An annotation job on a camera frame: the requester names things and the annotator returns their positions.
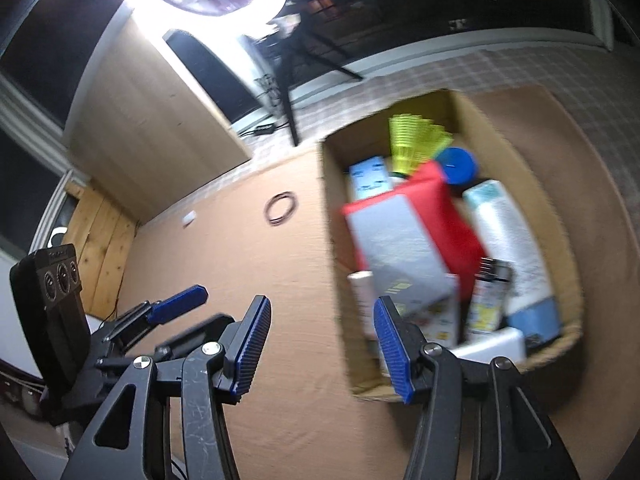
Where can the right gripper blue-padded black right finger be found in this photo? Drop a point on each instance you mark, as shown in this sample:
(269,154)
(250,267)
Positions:
(427,374)

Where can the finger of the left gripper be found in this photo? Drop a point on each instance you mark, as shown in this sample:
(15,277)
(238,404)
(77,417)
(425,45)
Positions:
(181,345)

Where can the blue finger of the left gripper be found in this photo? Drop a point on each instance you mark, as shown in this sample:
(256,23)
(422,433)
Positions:
(173,307)

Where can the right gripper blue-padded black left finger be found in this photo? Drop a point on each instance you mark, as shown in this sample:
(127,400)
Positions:
(213,376)

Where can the white power plug adapter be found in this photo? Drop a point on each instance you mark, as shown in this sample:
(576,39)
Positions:
(508,342)

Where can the patterned white lighter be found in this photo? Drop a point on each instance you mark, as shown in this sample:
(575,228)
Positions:
(491,288)

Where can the black card booklet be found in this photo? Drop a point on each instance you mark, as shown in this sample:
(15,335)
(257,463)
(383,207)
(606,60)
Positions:
(404,260)

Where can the light blue phone stand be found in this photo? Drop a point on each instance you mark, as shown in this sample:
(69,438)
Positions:
(370,178)

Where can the blue round lid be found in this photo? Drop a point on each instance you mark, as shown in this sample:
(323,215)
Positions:
(458,165)

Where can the yellow badminton shuttlecock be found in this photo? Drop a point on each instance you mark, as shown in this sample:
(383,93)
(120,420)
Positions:
(413,141)

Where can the small pink bottle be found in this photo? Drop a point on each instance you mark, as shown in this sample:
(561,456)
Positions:
(362,286)

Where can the pine wood board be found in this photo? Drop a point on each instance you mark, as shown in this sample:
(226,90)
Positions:
(102,234)

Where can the small white eraser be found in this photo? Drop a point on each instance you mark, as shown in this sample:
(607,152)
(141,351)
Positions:
(188,218)

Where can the white blue tube bottle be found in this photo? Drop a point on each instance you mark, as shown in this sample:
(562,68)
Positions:
(505,234)

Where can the light wood cabinet panel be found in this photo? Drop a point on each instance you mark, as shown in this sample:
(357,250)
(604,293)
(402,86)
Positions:
(142,127)

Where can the black power strip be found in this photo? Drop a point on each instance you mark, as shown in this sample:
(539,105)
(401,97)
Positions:
(265,129)

